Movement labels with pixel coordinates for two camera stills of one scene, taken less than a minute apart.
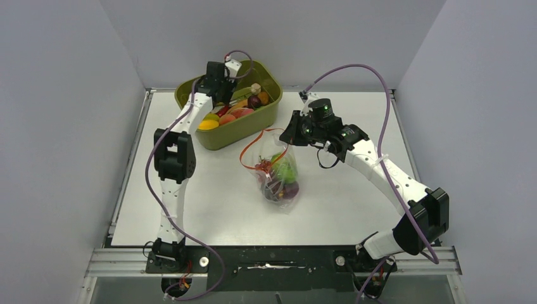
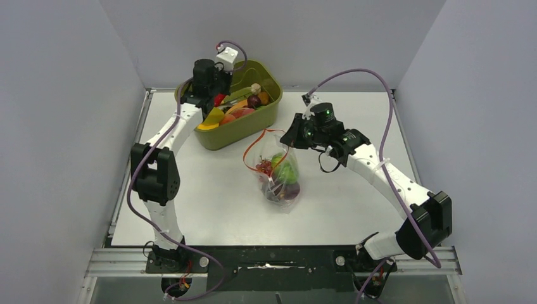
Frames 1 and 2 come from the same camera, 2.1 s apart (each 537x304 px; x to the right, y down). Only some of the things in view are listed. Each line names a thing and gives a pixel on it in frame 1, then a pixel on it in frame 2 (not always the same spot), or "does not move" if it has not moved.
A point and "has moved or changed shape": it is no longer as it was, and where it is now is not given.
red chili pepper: (223, 111) has moved or changed shape
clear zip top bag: (268, 154) does not move
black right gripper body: (301, 135) does not move
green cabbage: (285, 168) does not move
